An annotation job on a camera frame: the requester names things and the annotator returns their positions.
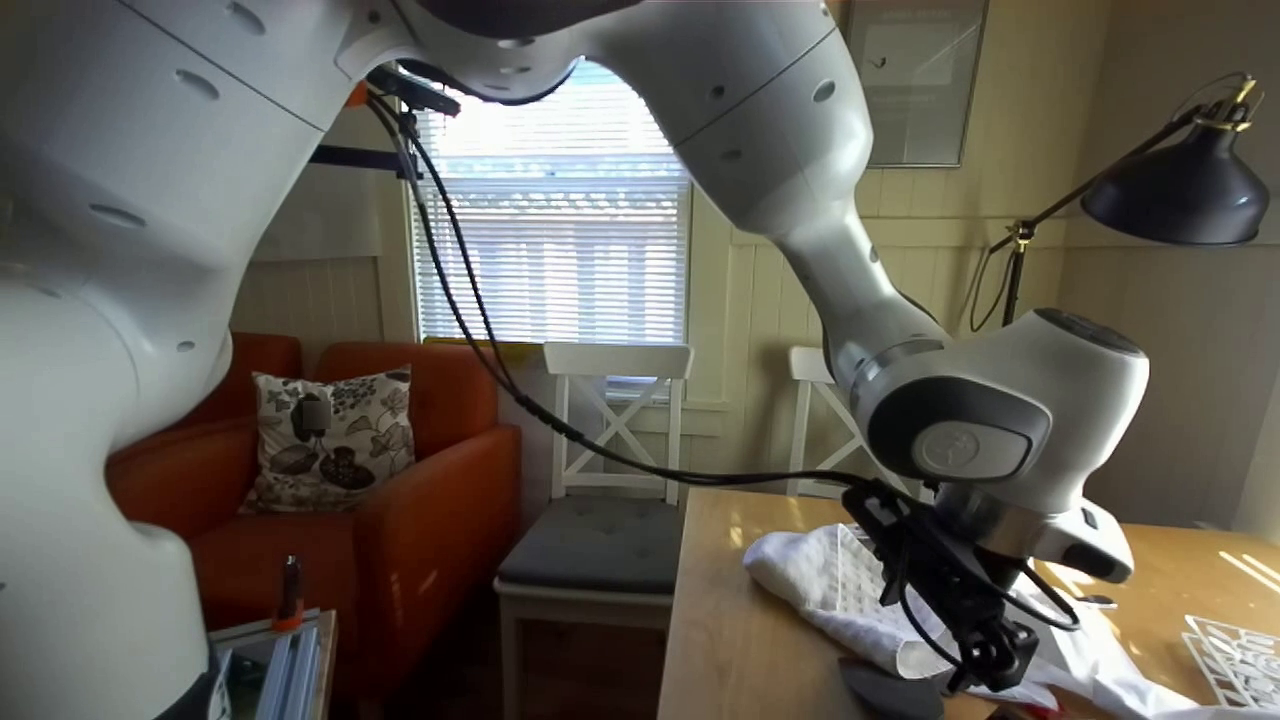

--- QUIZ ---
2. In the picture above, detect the framed wall picture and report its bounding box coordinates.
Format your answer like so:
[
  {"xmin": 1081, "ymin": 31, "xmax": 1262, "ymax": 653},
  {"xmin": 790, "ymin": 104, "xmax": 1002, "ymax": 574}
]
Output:
[{"xmin": 846, "ymin": 0, "xmax": 988, "ymax": 173}]

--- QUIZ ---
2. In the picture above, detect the floral patterned pillow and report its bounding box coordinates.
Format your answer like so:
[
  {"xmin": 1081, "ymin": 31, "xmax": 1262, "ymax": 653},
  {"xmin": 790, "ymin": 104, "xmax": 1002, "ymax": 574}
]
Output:
[{"xmin": 244, "ymin": 367, "xmax": 418, "ymax": 510}]

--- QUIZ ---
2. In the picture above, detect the crumpled white paper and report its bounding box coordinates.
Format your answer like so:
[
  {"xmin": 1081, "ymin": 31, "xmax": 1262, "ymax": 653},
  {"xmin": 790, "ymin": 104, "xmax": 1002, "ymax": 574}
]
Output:
[{"xmin": 1002, "ymin": 604, "xmax": 1280, "ymax": 720}]

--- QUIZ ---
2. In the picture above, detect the white wooden chair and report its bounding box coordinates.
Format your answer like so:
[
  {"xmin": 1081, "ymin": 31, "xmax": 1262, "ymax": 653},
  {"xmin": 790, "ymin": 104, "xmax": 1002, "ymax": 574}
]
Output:
[{"xmin": 790, "ymin": 342, "xmax": 884, "ymax": 496}]

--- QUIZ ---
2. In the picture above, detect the orange armchair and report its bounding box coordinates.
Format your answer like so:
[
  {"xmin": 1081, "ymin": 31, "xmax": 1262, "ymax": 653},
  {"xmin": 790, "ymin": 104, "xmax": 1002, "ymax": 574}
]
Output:
[{"xmin": 110, "ymin": 342, "xmax": 519, "ymax": 706}]

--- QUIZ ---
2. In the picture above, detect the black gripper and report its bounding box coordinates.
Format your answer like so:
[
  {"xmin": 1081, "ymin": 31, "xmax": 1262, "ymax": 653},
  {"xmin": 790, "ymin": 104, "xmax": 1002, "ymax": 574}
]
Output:
[{"xmin": 841, "ymin": 485, "xmax": 1039, "ymax": 690}]

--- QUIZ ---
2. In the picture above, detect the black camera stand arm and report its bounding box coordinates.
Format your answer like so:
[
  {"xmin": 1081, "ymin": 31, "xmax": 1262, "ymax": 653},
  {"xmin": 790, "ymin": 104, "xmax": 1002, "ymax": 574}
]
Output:
[{"xmin": 309, "ymin": 59, "xmax": 464, "ymax": 182}]

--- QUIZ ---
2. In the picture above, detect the white towel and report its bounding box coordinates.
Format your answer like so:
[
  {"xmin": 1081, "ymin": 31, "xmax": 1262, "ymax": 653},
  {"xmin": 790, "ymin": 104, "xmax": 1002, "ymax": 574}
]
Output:
[{"xmin": 742, "ymin": 525, "xmax": 952, "ymax": 681}]

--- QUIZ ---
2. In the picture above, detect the box of books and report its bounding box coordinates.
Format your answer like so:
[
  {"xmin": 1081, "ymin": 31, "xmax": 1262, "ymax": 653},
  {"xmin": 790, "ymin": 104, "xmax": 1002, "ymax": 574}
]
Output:
[{"xmin": 206, "ymin": 557, "xmax": 337, "ymax": 720}]

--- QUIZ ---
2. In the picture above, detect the white lattice trivet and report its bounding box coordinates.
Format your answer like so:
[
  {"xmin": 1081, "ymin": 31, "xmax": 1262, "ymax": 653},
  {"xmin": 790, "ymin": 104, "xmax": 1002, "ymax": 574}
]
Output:
[{"xmin": 1184, "ymin": 617, "xmax": 1280, "ymax": 713}]

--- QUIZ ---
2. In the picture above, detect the wrist camera white grey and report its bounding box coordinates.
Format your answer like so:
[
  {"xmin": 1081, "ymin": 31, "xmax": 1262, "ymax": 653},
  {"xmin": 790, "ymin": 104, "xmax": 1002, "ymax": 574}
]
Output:
[{"xmin": 1037, "ymin": 498, "xmax": 1135, "ymax": 582}]

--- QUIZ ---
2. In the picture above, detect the black floor lamp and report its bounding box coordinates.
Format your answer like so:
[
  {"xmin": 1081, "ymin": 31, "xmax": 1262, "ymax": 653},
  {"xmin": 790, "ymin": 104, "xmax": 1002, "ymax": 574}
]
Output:
[{"xmin": 968, "ymin": 70, "xmax": 1275, "ymax": 485}]

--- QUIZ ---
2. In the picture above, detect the white chair grey cushion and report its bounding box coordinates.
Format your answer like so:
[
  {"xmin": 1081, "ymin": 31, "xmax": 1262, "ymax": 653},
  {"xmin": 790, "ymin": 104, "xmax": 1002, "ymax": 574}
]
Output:
[{"xmin": 492, "ymin": 342, "xmax": 694, "ymax": 720}]

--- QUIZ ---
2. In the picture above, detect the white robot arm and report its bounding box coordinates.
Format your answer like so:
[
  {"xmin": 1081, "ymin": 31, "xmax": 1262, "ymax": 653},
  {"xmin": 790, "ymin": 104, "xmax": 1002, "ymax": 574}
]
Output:
[{"xmin": 0, "ymin": 0, "xmax": 1147, "ymax": 720}]

